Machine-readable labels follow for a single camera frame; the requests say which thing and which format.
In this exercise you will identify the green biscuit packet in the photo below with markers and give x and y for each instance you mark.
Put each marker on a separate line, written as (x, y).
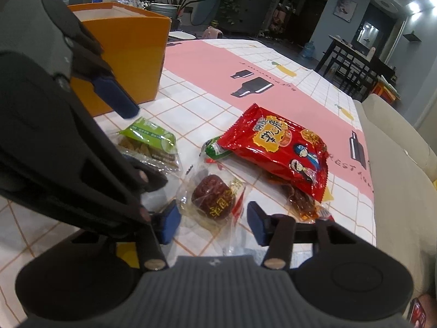
(146, 133)

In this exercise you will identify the orange stool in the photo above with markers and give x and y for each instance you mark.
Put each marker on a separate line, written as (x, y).
(385, 90)

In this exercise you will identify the dark wall shelf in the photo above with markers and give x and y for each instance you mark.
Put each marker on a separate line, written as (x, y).
(411, 36)

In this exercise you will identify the red black small device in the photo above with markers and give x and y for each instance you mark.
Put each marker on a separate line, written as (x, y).
(418, 314)

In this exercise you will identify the blue water bottle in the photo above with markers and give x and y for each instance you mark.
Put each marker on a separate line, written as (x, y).
(308, 50)

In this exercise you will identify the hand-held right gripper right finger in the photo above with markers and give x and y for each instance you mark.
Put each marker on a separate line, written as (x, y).
(256, 223)

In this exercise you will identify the grey dresser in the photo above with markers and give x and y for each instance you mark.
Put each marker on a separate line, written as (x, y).
(249, 5)

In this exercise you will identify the pink heater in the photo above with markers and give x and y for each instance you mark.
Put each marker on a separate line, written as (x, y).
(213, 33)

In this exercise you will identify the beige sofa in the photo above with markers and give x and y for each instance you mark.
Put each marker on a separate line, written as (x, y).
(403, 177)

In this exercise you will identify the white rolling stool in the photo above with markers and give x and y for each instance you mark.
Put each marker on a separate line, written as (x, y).
(181, 35)

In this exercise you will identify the green sausage stick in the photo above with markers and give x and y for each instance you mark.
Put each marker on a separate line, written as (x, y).
(215, 150)

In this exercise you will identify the grey trash bin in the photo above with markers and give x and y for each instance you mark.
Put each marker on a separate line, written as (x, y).
(164, 8)

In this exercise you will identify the dark dining chair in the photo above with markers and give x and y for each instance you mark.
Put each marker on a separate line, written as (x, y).
(375, 71)

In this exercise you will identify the orange storage box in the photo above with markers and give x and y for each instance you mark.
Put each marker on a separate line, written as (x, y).
(136, 58)

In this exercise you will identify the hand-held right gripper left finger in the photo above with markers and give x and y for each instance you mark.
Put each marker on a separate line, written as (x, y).
(169, 223)

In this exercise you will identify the shoe rack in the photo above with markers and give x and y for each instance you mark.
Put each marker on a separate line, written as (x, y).
(280, 18)

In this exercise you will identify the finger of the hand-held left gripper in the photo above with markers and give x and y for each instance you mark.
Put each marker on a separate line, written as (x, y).
(116, 92)
(136, 181)

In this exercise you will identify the dark date snack packet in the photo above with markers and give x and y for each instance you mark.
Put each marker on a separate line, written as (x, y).
(211, 191)

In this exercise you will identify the red snack bag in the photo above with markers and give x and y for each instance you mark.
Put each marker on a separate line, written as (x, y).
(273, 143)

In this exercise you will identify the dark dining table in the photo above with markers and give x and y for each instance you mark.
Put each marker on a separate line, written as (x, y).
(341, 45)

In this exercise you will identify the small toy clutter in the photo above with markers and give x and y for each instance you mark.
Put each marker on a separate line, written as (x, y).
(140, 3)

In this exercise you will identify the framed wall picture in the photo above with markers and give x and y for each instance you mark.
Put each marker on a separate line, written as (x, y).
(345, 8)

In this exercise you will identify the round pendant lamp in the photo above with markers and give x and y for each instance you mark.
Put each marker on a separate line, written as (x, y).
(387, 4)

